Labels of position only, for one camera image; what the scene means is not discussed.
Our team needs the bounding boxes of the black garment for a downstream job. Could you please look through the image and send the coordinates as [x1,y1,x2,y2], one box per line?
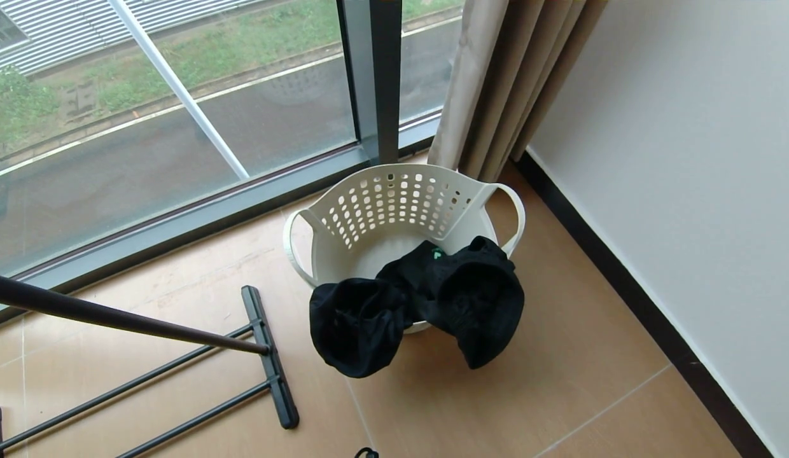
[309,277,413,380]

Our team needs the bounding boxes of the window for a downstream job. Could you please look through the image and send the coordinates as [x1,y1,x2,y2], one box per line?
[0,0,465,330]

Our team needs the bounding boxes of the beige curtain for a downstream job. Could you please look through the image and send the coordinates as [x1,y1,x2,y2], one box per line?
[428,0,608,183]

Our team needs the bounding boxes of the white laundry basket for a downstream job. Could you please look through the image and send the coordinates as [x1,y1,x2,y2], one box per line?
[283,163,526,335]

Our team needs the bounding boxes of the black shorts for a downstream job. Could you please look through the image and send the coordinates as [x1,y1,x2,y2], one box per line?
[377,236,526,370]

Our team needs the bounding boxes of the black clothes rack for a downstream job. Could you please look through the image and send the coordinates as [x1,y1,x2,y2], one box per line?
[0,272,300,458]

